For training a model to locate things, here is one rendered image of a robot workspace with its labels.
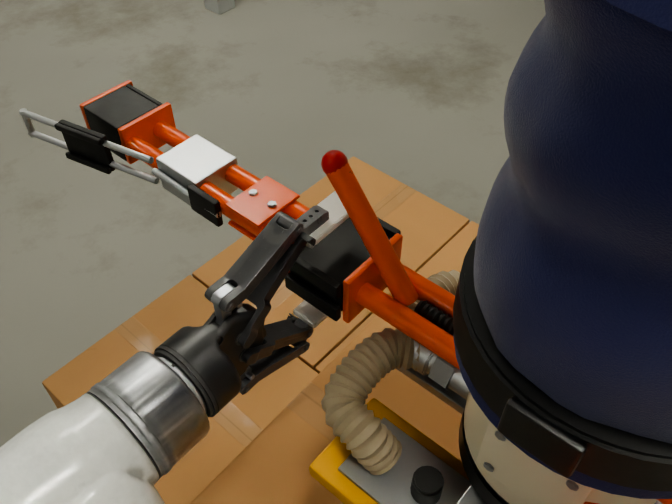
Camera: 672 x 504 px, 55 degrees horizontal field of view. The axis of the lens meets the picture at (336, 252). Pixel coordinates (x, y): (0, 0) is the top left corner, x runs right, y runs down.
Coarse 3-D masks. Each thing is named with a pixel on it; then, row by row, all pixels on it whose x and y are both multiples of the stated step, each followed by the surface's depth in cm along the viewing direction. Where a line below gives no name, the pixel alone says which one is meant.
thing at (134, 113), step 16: (128, 80) 82; (96, 96) 79; (112, 96) 79; (128, 96) 79; (144, 96) 79; (96, 112) 77; (112, 112) 77; (128, 112) 77; (144, 112) 77; (160, 112) 78; (96, 128) 79; (112, 128) 75; (128, 128) 75; (144, 128) 77; (160, 144) 80; (128, 160) 78
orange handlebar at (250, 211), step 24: (144, 144) 75; (168, 144) 77; (240, 168) 72; (216, 192) 69; (264, 192) 68; (288, 192) 68; (240, 216) 67; (264, 216) 66; (360, 288) 60; (432, 288) 60; (384, 312) 59; (408, 312) 58; (432, 336) 56; (456, 360) 55
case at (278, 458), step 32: (320, 384) 87; (384, 384) 87; (416, 384) 87; (288, 416) 84; (320, 416) 84; (416, 416) 84; (448, 416) 84; (256, 448) 81; (288, 448) 81; (320, 448) 81; (448, 448) 81; (224, 480) 78; (256, 480) 78; (288, 480) 78
